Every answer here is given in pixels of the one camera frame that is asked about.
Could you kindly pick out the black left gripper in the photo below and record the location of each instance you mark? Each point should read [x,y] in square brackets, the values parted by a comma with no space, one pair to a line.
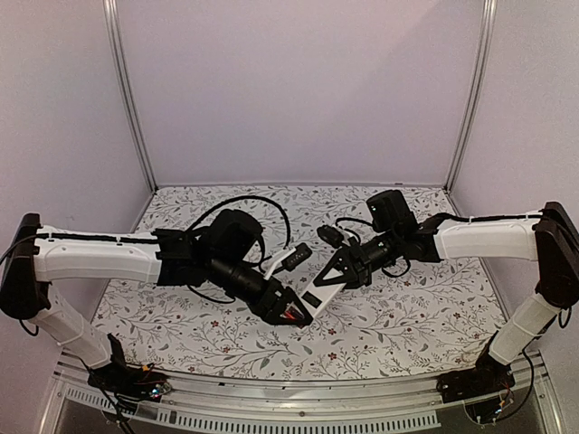
[272,314]

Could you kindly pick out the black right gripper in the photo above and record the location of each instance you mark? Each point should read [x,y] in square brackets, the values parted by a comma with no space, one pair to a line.
[353,265]

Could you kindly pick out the white red remote control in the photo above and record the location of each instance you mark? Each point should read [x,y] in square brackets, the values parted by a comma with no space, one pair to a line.
[316,300]

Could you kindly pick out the orange red battery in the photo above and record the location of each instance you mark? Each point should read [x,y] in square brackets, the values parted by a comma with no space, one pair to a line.
[291,313]

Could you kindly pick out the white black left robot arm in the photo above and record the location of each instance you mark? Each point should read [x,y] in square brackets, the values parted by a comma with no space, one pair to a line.
[41,254]

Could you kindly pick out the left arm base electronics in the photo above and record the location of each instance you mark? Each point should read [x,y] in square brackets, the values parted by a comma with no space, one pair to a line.
[129,384]

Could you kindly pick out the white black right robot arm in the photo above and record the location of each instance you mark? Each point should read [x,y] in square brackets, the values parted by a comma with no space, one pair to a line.
[546,236]

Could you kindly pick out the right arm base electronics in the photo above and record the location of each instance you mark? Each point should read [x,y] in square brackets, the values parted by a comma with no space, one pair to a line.
[487,376]

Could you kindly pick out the floral patterned table mat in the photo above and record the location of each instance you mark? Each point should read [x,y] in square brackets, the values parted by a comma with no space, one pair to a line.
[415,319]

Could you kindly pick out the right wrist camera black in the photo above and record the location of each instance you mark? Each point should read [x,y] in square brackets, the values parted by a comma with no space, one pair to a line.
[333,236]

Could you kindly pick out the aluminium front rail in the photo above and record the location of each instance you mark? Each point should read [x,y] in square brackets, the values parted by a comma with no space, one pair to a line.
[216,404]

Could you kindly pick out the aluminium right frame post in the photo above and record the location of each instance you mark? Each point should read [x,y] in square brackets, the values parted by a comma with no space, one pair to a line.
[488,17]

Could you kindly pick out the aluminium frame post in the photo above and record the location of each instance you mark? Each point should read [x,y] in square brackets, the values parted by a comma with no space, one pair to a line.
[488,17]
[111,15]

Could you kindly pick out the aluminium left frame post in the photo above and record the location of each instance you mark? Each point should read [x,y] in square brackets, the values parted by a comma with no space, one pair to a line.
[111,15]

